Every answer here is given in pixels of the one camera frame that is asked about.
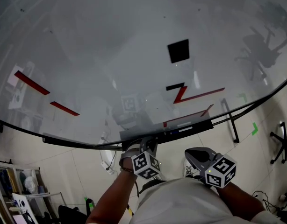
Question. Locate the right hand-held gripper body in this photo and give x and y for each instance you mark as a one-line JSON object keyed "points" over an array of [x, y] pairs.
{"points": [[220, 171]]}

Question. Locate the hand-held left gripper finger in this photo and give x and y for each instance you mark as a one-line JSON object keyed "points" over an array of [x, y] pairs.
{"points": [[154, 148], [144, 144]]}

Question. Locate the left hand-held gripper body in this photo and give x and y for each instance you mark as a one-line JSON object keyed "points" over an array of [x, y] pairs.
{"points": [[145, 164]]}

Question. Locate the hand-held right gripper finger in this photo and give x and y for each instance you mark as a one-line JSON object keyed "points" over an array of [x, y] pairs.
{"points": [[194, 164], [205, 154]]}

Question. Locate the person's right forearm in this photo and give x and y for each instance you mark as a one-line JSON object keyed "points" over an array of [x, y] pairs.
{"points": [[239, 200]]}

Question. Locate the person's left forearm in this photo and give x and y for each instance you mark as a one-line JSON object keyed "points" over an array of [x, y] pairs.
{"points": [[110, 199]]}

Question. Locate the blue and white pen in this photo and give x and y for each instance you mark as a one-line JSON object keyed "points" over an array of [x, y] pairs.
{"points": [[184, 130]]}

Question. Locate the person's right white shoe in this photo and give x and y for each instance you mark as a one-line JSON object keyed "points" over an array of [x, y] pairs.
{"points": [[188, 169]]}

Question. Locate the person's white shoe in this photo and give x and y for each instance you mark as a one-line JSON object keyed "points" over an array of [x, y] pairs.
{"points": [[188, 169], [156, 177]]}

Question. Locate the person's left white shoe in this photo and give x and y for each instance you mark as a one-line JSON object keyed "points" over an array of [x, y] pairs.
{"points": [[156, 177]]}

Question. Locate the person's dark trousers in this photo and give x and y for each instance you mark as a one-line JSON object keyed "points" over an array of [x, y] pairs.
{"points": [[152, 185]]}

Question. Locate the white power strip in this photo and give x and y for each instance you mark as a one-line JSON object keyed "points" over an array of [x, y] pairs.
{"points": [[107, 168]]}

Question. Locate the person's white shirt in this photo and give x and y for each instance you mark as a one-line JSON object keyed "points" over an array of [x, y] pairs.
{"points": [[181, 204]]}

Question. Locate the green floor tape patch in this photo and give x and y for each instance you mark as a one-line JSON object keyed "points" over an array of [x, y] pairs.
{"points": [[88, 200]]}

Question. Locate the short red tape strip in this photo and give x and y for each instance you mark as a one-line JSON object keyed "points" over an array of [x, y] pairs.
{"points": [[65, 109]]}

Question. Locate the white plastic bag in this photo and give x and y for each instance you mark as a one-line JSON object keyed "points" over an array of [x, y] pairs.
{"points": [[31, 185]]}

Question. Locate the long red tape strip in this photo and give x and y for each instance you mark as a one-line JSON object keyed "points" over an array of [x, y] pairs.
{"points": [[32, 83]]}

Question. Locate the white sheet with black shapes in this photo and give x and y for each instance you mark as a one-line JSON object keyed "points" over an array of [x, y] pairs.
{"points": [[23, 206]]}

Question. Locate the pale pink sheet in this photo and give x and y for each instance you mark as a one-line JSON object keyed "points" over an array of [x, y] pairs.
{"points": [[19, 219]]}

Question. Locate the white metal shelf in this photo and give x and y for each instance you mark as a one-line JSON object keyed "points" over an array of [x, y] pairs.
{"points": [[3, 195]]}

